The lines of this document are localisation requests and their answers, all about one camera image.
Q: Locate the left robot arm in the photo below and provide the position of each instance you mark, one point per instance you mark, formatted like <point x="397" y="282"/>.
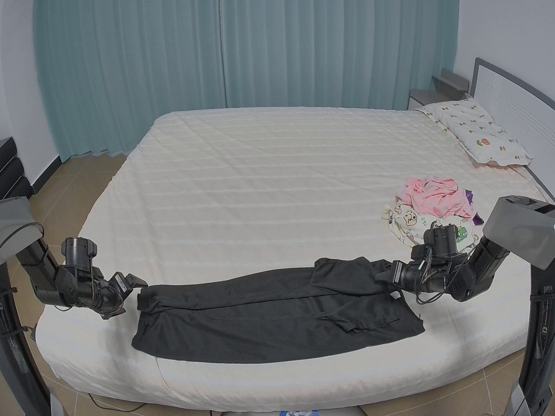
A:
<point x="43" y="271"/>

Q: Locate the white printed garment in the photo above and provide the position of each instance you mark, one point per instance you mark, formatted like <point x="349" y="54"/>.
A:
<point x="407" y="223"/>

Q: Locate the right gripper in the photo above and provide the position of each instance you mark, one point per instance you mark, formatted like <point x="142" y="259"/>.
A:
<point x="405" y="277"/>

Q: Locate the blue-green curtain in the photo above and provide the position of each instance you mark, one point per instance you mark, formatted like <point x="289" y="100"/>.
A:
<point x="130" y="59"/>
<point x="347" y="37"/>

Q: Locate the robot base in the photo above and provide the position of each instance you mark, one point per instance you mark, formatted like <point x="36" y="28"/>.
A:
<point x="251" y="414"/>

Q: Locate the bed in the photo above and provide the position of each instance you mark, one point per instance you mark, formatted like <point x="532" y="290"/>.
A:
<point x="282" y="167"/>

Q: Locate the black T-shirt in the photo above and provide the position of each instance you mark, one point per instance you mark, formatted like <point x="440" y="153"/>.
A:
<point x="260" y="319"/>

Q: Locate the white printed pillow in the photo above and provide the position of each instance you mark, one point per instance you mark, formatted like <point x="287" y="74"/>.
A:
<point x="477" y="132"/>

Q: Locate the purple garment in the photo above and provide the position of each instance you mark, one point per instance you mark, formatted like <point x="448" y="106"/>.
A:
<point x="469" y="195"/>

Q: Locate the black chest of drawers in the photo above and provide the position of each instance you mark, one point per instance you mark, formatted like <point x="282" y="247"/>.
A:
<point x="13" y="171"/>

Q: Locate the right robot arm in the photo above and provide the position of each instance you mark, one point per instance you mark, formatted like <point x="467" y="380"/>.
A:
<point x="520" y="232"/>

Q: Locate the pink garment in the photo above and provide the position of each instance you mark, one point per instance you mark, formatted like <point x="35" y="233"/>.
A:
<point x="433" y="195"/>

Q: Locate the grey bedside table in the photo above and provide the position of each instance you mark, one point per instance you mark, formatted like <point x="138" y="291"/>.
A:
<point x="420" y="98"/>

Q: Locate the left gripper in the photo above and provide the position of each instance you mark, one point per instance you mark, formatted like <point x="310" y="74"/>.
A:
<point x="122" y="285"/>

